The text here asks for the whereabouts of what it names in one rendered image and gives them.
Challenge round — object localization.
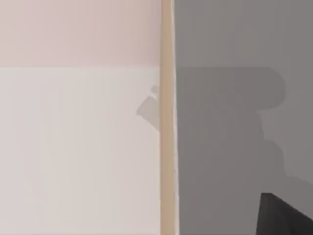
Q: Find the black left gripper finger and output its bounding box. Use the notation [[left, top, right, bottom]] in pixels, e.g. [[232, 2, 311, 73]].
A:
[[255, 192, 313, 235]]

